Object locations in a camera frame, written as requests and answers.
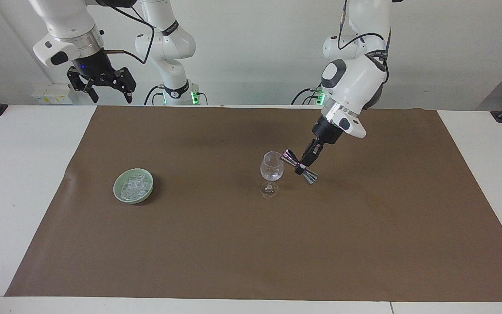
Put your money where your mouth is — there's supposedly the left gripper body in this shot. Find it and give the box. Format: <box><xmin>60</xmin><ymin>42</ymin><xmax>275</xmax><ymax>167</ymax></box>
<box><xmin>310</xmin><ymin>116</ymin><xmax>344</xmax><ymax>151</ymax></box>

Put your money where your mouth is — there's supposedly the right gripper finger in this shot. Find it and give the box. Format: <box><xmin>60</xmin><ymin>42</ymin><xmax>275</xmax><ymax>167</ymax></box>
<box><xmin>67</xmin><ymin>68</ymin><xmax>100</xmax><ymax>104</ymax></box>
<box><xmin>102</xmin><ymin>67</ymin><xmax>137</xmax><ymax>104</ymax></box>

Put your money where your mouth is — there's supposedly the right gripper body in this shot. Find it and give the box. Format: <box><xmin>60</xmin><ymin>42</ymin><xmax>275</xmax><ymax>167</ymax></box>
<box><xmin>71</xmin><ymin>49</ymin><xmax>119</xmax><ymax>82</ymax></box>

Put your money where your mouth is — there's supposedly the silver metal jigger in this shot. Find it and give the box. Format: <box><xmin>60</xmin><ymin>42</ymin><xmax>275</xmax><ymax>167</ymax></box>
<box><xmin>280</xmin><ymin>149</ymin><xmax>319</xmax><ymax>185</ymax></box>

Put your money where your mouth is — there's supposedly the clear wine glass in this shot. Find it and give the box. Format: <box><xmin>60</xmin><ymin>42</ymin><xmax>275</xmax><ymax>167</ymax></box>
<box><xmin>259</xmin><ymin>151</ymin><xmax>285</xmax><ymax>200</ymax></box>

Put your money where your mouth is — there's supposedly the pile of clear ice cubes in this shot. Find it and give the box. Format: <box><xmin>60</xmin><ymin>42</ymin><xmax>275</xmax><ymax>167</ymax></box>
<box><xmin>120</xmin><ymin>173</ymin><xmax>153</xmax><ymax>201</ymax></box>

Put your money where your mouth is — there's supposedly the white electrical box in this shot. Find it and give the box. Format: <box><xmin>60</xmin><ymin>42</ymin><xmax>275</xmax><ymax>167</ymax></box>
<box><xmin>31</xmin><ymin>85</ymin><xmax>73</xmax><ymax>105</ymax></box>

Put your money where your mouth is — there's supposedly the green ceramic bowl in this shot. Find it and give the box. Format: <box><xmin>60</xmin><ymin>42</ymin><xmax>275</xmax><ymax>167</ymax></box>
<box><xmin>113</xmin><ymin>168</ymin><xmax>155</xmax><ymax>205</ymax></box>

